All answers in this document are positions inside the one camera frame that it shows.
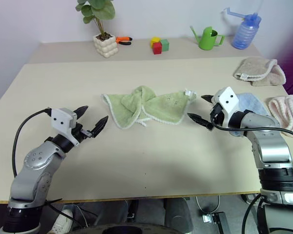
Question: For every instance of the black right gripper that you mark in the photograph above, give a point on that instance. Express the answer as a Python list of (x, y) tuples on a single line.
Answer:
[(219, 117)]

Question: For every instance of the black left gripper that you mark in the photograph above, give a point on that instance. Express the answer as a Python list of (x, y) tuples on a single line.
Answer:
[(79, 132)]

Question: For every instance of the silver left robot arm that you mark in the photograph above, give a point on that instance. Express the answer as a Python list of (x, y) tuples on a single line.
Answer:
[(34, 170)]

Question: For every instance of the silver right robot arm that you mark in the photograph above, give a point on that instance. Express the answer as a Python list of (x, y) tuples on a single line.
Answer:
[(271, 148)]

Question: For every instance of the light green towel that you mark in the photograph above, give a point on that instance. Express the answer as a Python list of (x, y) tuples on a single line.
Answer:
[(161, 107)]

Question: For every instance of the light blue towel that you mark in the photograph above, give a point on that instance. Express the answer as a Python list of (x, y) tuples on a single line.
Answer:
[(254, 102)]

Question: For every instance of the beige folded towel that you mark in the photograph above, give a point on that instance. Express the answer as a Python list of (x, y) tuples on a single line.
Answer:
[(258, 68)]

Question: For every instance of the pink towel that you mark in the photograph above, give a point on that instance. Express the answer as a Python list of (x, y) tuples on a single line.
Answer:
[(288, 109)]

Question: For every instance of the green watering can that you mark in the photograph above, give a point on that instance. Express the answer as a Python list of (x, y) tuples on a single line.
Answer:
[(206, 39)]

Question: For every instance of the green plant in white pot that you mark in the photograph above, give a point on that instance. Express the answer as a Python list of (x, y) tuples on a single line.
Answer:
[(105, 46)]

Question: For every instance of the green block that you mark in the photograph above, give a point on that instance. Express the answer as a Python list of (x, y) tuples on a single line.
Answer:
[(165, 45)]

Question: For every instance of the red block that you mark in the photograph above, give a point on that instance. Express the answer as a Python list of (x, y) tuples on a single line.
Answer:
[(157, 48)]

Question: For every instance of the blue plastic spray bottle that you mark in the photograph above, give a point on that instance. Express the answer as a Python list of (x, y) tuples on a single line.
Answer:
[(245, 34)]

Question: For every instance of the yellow block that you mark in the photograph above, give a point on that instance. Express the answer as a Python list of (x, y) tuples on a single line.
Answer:
[(155, 40)]

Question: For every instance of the orange and black pliers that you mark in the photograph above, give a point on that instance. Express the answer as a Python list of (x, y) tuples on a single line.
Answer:
[(123, 39)]

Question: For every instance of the white shoe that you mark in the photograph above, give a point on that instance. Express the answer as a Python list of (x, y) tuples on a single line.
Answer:
[(62, 220)]

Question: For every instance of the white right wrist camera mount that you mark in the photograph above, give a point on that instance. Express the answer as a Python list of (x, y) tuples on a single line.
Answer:
[(228, 98)]

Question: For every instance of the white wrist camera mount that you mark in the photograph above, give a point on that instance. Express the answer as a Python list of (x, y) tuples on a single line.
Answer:
[(228, 98), (61, 119)]

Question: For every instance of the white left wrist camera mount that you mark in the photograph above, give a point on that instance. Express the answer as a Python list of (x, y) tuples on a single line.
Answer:
[(61, 119)]

